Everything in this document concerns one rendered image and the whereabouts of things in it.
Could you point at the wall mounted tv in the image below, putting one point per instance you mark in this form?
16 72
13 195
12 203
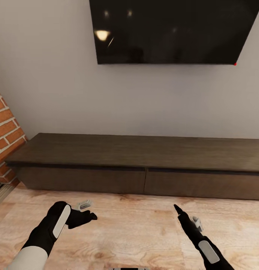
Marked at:
175 32

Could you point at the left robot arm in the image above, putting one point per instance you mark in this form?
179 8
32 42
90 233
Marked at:
37 249

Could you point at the cabinet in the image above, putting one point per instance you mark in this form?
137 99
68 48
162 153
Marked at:
144 165

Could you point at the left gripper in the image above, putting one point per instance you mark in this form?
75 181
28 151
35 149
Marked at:
82 217

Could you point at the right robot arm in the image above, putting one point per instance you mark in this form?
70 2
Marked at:
213 259

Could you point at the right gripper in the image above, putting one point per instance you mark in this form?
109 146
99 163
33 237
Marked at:
185 221

